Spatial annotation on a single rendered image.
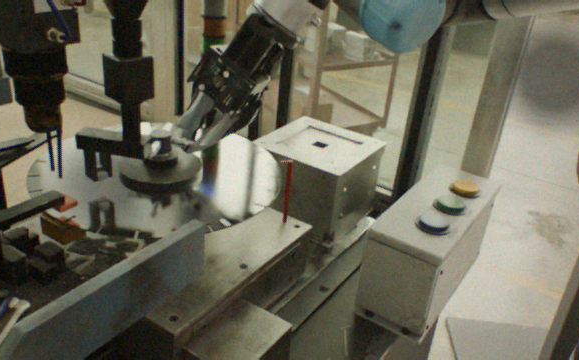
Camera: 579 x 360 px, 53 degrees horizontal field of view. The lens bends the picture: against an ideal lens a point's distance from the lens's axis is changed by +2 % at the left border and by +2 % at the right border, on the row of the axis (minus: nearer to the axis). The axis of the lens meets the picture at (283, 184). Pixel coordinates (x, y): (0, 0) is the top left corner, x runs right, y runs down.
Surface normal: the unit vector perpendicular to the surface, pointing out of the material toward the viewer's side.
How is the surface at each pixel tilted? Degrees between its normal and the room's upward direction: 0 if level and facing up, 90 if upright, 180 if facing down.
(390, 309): 90
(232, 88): 79
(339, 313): 0
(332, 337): 0
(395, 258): 90
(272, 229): 0
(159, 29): 90
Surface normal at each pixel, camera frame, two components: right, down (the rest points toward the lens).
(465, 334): 0.08, -0.88
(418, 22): 0.55, 0.69
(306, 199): -0.56, 0.35
